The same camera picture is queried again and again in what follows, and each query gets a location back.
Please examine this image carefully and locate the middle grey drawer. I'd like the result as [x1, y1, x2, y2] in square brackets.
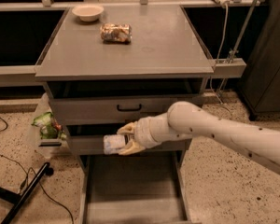
[70, 131, 192, 155]

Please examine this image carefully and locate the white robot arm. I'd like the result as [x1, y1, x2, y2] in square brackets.
[118, 102, 280, 175]

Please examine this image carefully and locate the white bowl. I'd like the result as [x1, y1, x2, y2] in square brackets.
[72, 5, 104, 22]

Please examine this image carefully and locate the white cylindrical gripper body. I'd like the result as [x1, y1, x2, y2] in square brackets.
[134, 117, 160, 149]

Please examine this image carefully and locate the dark side cabinet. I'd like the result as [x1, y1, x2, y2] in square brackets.
[239, 0, 280, 120]

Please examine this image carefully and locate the grey metal rail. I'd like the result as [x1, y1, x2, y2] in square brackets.
[0, 58, 246, 88]

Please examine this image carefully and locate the top grey drawer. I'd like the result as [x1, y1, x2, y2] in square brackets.
[49, 95, 203, 126]

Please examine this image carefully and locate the slanted metal rod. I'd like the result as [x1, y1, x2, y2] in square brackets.
[216, 0, 265, 93]

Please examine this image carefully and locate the grey drawer cabinet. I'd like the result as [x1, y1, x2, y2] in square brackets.
[35, 4, 215, 224]

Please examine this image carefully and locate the grey drawer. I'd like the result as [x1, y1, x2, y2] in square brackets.
[70, 131, 192, 155]
[79, 152, 192, 224]
[49, 95, 203, 126]

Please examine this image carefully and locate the bottom grey drawer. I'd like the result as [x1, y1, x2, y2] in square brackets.
[79, 152, 192, 224]

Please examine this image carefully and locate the green chip bag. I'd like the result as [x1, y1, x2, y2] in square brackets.
[32, 112, 66, 140]

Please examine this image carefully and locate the crumpled snack bag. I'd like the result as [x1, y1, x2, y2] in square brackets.
[100, 23, 132, 44]

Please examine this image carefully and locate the black floor cable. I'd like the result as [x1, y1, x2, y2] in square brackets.
[0, 109, 75, 224]

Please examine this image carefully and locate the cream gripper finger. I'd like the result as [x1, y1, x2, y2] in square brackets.
[119, 140, 146, 156]
[117, 121, 137, 135]

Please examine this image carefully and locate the clear plastic bin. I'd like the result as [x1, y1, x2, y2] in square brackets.
[27, 94, 70, 159]

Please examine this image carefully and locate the black stand leg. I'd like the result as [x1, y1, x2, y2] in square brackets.
[0, 162, 54, 224]

